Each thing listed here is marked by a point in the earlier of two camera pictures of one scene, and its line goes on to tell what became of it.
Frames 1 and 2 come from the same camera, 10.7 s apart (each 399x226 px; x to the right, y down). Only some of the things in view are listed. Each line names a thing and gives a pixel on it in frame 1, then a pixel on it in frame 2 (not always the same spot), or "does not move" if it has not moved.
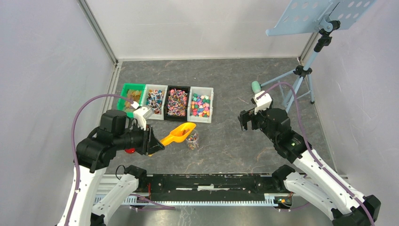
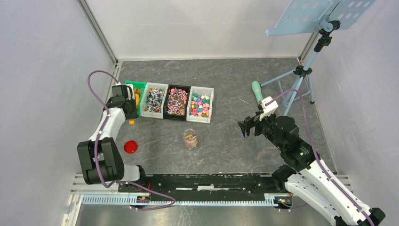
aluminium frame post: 95,27 does not move
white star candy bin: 200,104 does not move
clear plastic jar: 192,140 does not move
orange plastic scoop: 179,134 → 137,93
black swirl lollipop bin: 176,103 does not move
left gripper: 150,144 → 134,115
